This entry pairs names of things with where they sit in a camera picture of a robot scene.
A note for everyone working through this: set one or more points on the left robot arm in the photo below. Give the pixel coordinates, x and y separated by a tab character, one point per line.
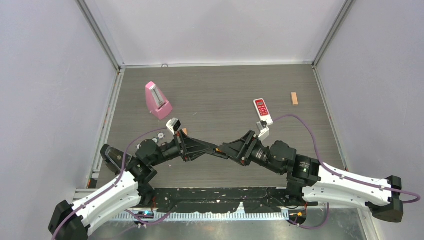
78	220

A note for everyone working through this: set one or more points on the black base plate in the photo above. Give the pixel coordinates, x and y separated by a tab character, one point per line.
222	200

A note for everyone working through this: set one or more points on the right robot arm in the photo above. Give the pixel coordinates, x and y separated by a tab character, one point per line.
309	181

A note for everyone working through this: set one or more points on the wooden block far right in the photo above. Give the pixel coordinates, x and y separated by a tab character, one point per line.
294	99

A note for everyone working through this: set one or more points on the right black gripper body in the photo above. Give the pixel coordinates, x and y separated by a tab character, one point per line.
258	154

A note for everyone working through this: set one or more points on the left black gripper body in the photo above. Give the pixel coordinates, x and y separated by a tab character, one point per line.
171	150

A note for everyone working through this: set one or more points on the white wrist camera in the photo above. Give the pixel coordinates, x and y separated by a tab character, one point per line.
173	125
264	130

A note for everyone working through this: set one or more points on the pink metronome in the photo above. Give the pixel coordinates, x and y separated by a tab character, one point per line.
156	102

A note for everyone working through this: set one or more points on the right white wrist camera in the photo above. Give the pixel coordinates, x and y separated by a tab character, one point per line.
264	130

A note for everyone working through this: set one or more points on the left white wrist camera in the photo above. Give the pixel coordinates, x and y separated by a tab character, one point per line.
173	125

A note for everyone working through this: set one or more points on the white remote control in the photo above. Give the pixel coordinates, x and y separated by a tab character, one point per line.
263	111

